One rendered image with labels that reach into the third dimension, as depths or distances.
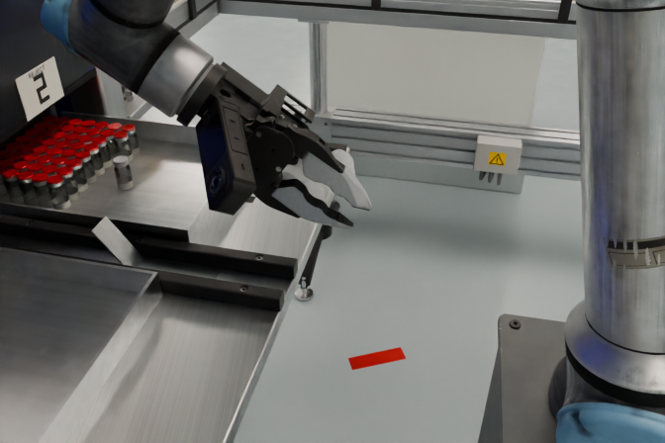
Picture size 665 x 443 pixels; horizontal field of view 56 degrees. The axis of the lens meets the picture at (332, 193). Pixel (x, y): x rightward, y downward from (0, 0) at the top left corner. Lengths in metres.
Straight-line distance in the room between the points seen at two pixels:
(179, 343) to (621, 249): 0.45
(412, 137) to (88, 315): 1.26
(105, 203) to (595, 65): 0.69
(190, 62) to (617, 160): 0.39
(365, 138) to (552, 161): 0.53
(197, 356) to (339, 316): 1.30
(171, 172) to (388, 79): 1.54
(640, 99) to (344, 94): 2.11
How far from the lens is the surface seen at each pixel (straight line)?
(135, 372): 0.67
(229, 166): 0.55
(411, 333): 1.91
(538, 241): 2.34
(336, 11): 1.69
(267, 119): 0.61
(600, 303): 0.48
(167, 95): 0.61
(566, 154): 1.84
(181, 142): 1.04
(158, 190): 0.93
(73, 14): 0.63
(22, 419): 0.67
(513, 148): 1.76
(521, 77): 2.37
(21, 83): 0.92
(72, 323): 0.74
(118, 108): 1.12
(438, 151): 1.83
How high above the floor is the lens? 1.37
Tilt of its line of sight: 34 degrees down
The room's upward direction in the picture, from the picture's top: straight up
